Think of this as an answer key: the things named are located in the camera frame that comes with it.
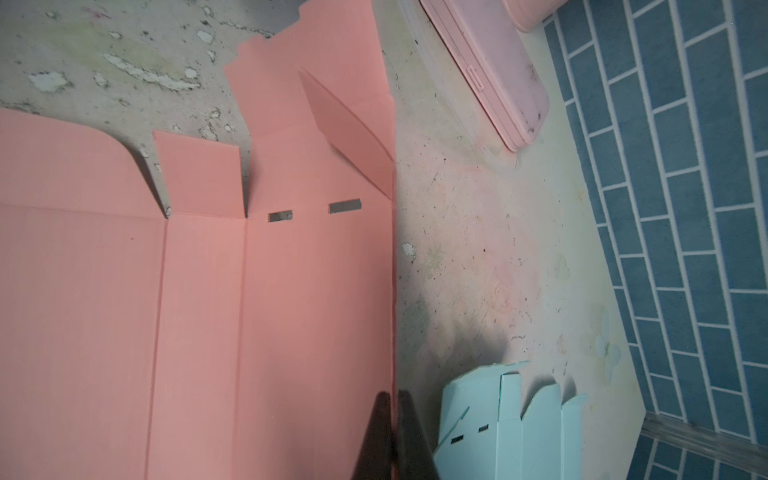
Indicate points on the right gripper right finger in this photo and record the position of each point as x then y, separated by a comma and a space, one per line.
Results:
414, 457

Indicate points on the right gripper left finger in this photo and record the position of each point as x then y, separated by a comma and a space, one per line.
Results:
375, 457

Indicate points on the pink paper box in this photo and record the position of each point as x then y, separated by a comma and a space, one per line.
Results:
248, 334

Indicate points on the light blue flat paper box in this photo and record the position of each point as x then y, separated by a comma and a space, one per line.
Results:
486, 433

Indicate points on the pink pencil case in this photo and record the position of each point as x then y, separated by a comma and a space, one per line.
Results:
486, 46

